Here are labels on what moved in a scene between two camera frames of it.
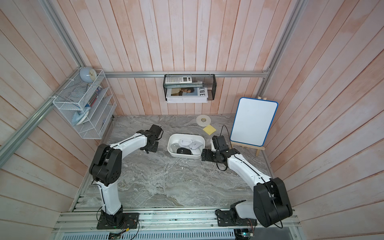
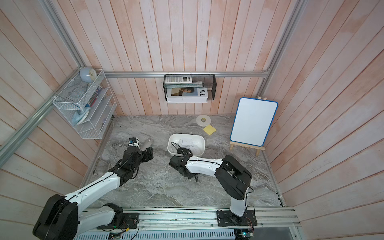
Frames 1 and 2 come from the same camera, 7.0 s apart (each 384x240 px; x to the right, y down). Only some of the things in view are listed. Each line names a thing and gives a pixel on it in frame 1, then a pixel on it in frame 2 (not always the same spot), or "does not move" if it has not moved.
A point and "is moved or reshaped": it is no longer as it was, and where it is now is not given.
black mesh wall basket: (204, 80) does not move
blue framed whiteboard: (253, 121) does not move
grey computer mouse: (174, 146) is moved or reshaped
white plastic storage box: (185, 145) does not move
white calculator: (175, 80) does not move
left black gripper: (154, 149) → (146, 157)
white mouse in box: (185, 141) does not move
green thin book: (184, 85) does not move
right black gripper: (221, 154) → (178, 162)
